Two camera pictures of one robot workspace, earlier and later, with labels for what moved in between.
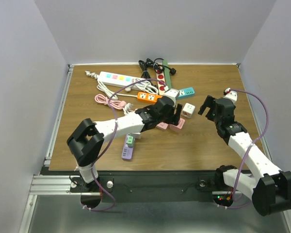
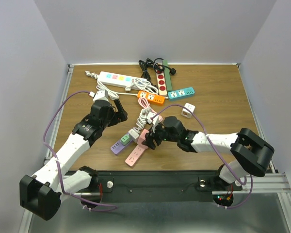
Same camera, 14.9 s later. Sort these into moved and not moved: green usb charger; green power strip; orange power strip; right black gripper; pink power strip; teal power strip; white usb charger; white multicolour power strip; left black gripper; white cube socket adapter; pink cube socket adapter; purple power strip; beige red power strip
Moved: pink cube socket adapter; pink power strip; left black gripper; green usb charger; purple power strip; right black gripper
Not moved: white cube socket adapter; white multicolour power strip; beige red power strip; orange power strip; teal power strip; green power strip; white usb charger
